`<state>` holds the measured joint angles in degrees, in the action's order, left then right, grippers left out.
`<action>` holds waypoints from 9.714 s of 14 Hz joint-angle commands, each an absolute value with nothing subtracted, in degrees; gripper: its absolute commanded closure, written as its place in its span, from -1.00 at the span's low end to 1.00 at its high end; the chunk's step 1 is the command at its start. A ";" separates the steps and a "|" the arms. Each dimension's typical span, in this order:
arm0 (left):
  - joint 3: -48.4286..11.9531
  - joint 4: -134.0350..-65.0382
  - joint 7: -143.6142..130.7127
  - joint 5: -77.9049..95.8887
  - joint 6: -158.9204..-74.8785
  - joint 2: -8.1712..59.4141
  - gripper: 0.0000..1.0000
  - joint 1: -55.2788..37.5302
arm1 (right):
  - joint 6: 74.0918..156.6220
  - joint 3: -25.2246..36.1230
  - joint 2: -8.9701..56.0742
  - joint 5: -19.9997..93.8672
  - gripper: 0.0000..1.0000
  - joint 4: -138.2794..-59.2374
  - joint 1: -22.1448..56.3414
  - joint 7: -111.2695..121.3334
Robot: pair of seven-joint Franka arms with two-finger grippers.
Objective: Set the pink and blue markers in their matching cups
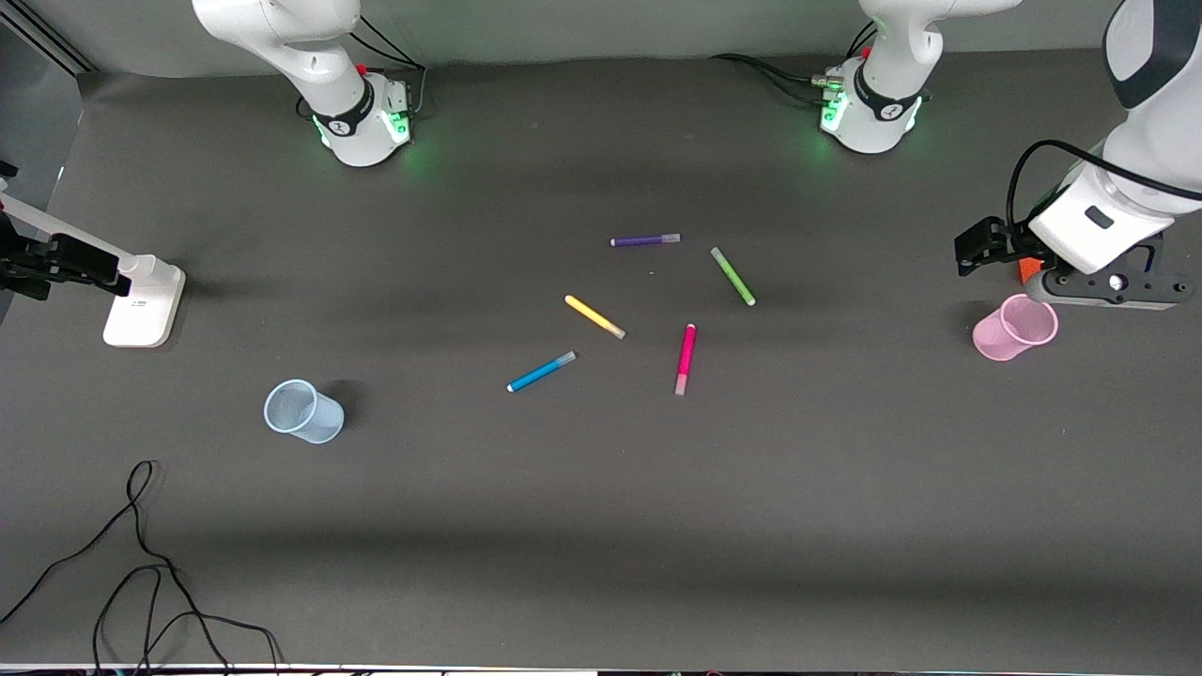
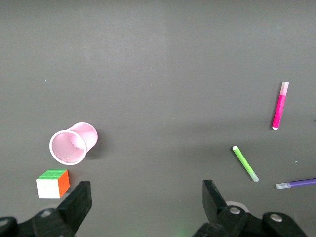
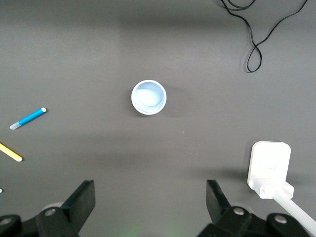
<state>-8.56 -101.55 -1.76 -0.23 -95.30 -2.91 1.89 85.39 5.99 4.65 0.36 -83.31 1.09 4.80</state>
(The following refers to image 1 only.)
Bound black right arm base cables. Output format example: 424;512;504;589
299;14;429;121

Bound green marker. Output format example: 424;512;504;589
710;247;757;307

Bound yellow marker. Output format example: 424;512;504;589
564;295;626;340

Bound black left arm base cables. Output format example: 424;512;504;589
709;54;846;106

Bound translucent blue plastic cup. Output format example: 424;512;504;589
263;379;346;445

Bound white stand with base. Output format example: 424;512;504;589
0;178;186;348

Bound dark grey table cloth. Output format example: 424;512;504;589
0;42;1202;669

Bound black arm base cables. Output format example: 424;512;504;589
299;14;429;121
709;54;846;106

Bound translucent pink plastic cup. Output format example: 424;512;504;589
972;294;1060;362

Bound pink marker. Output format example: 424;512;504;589
674;323;698;396

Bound blue marker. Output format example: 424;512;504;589
507;351;577;393

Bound loose thin black cable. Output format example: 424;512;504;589
0;460;283;672

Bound grey metal frame rail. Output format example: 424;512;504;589
0;11;95;76

